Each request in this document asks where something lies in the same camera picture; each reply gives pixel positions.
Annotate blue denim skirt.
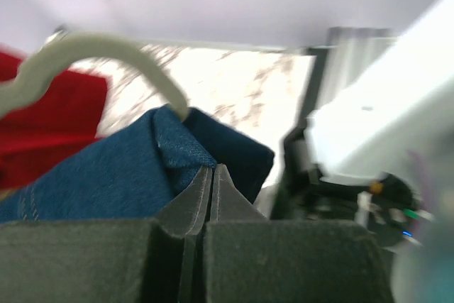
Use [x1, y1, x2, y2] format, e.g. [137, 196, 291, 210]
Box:
[1, 106, 275, 222]

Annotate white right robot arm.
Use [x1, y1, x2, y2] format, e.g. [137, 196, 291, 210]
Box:
[204, 0, 453, 302]

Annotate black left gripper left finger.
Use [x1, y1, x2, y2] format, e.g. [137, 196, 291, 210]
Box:
[1, 168, 213, 302]

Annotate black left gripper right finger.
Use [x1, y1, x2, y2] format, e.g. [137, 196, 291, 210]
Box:
[204, 165, 393, 302]

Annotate red skirt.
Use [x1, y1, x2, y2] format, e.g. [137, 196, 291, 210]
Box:
[1, 71, 108, 190]

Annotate grey hanger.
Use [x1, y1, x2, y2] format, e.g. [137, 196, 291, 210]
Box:
[1, 33, 189, 120]

